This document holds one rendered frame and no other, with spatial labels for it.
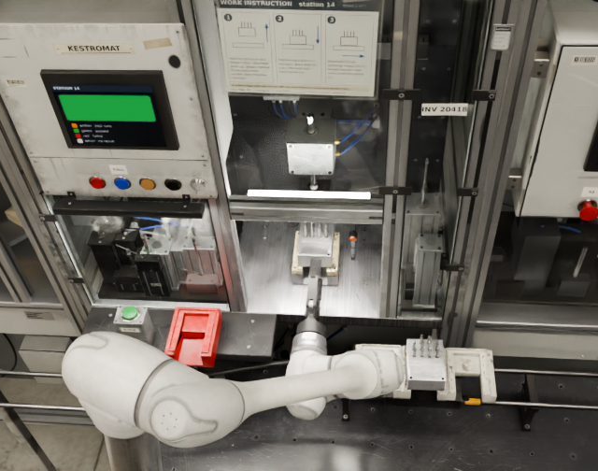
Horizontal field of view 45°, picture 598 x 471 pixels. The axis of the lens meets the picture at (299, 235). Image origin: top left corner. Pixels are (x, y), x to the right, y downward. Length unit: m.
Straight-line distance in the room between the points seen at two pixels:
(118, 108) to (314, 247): 0.75
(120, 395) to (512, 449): 1.20
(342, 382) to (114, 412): 0.51
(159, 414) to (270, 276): 0.98
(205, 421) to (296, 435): 0.89
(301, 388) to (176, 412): 0.39
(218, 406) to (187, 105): 0.63
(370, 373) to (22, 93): 0.96
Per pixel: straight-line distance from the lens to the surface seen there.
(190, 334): 2.00
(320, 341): 1.81
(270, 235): 2.22
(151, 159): 1.65
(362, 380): 1.63
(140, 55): 1.48
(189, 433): 1.21
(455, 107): 1.50
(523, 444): 2.14
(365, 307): 2.04
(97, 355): 1.32
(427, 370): 1.92
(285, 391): 1.50
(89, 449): 2.99
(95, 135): 1.61
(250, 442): 2.10
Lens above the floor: 2.55
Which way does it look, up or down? 48 degrees down
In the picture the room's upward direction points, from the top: 5 degrees counter-clockwise
